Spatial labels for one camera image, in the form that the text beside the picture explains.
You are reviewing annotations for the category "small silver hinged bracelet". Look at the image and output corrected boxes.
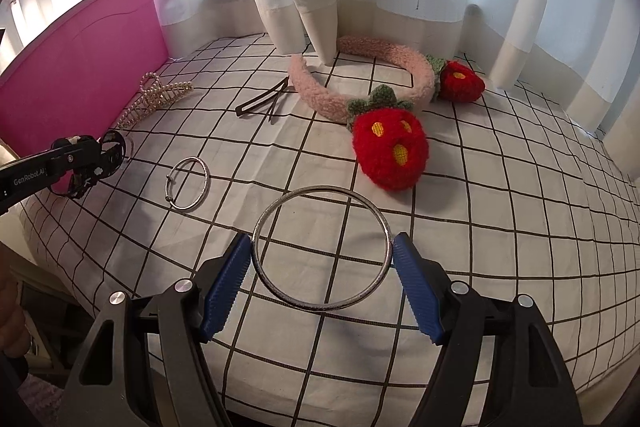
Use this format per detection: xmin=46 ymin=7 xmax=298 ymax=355
xmin=164 ymin=155 xmax=213 ymax=214

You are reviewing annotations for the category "pearl hair claw clip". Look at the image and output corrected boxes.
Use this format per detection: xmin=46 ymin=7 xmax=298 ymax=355
xmin=114 ymin=72 xmax=193 ymax=130

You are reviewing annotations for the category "pink fuzzy strawberry headband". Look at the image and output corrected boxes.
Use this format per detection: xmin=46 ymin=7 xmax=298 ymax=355
xmin=288 ymin=36 xmax=485 ymax=192

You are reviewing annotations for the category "right hand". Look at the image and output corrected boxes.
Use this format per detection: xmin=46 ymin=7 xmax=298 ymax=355
xmin=0 ymin=257 xmax=30 ymax=358

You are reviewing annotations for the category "pink plastic storage bin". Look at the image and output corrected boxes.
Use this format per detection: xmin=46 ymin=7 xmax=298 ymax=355
xmin=1 ymin=0 xmax=168 ymax=157

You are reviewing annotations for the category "black studded bracelet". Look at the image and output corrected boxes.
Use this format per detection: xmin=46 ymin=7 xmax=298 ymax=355
xmin=49 ymin=129 xmax=136 ymax=200

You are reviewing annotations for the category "large silver bangle ring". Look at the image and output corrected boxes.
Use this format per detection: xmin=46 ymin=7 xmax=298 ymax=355
xmin=250 ymin=184 xmax=394 ymax=312

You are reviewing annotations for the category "white black grid cloth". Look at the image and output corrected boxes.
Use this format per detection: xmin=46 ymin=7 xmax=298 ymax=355
xmin=17 ymin=35 xmax=639 ymax=426

